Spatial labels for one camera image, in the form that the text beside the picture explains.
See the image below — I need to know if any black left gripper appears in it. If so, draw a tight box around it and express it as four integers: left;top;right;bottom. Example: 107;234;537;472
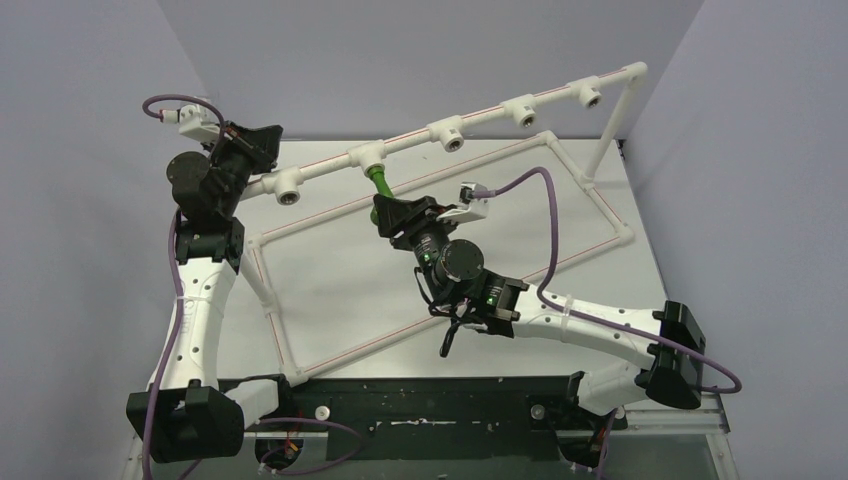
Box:
206;125;285;215

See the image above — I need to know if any green plastic water faucet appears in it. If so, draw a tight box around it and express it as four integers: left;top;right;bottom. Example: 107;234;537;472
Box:
366;165;395;226

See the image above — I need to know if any white PVC pipe frame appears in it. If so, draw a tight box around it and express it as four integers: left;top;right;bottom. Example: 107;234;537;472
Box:
243;62;648;385

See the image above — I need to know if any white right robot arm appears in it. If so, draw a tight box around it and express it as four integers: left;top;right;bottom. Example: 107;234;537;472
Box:
373;194;706;427

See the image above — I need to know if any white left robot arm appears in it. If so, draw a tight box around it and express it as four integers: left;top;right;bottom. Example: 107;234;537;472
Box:
126;122;297;463

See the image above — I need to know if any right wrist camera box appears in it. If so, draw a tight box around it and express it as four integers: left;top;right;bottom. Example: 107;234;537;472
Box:
437;182;491;225

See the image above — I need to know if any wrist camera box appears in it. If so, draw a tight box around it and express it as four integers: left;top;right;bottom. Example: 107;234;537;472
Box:
437;182;491;225
176;104;221;144

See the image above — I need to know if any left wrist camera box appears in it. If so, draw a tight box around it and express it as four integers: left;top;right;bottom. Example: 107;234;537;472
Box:
176;104;221;144

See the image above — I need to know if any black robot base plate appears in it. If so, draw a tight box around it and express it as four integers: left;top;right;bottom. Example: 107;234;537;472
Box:
260;375;628;466

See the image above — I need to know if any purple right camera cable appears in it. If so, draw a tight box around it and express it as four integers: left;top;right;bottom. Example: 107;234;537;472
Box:
471;166;743;480

